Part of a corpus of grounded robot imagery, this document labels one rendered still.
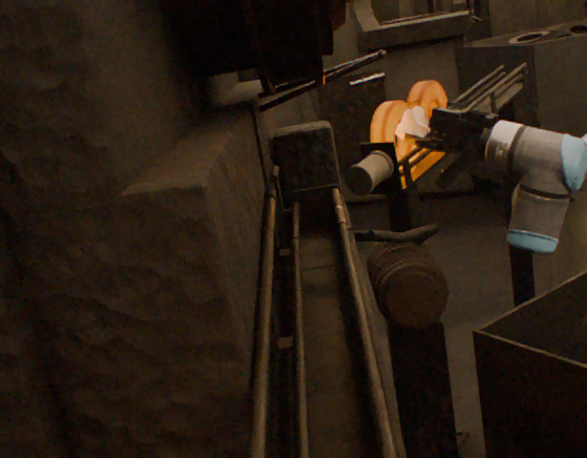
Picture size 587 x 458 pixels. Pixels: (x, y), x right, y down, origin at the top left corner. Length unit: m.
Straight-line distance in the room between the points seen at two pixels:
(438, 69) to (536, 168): 2.29
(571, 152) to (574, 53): 1.82
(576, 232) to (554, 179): 0.40
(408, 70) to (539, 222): 2.32
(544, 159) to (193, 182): 0.92
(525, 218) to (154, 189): 0.95
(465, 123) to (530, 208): 0.20
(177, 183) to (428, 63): 3.14
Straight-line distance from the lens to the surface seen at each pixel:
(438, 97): 1.60
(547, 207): 1.33
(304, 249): 0.99
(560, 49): 3.07
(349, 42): 3.60
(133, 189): 0.48
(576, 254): 1.71
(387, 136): 1.40
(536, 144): 1.32
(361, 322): 0.66
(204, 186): 0.47
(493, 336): 0.53
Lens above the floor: 0.96
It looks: 16 degrees down
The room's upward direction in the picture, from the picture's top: 10 degrees counter-clockwise
